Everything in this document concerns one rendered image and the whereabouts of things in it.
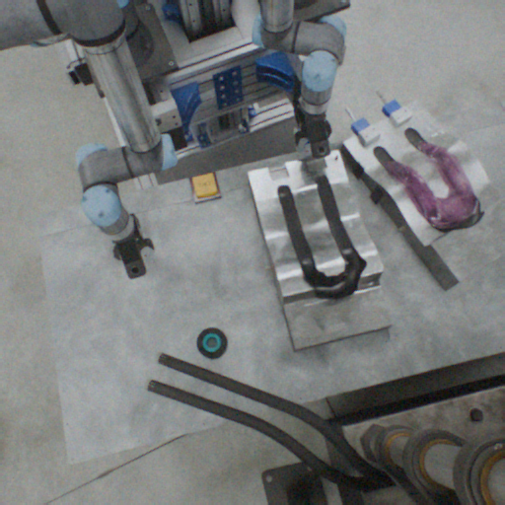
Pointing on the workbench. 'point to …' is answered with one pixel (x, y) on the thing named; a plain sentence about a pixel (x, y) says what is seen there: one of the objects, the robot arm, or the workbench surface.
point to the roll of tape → (214, 347)
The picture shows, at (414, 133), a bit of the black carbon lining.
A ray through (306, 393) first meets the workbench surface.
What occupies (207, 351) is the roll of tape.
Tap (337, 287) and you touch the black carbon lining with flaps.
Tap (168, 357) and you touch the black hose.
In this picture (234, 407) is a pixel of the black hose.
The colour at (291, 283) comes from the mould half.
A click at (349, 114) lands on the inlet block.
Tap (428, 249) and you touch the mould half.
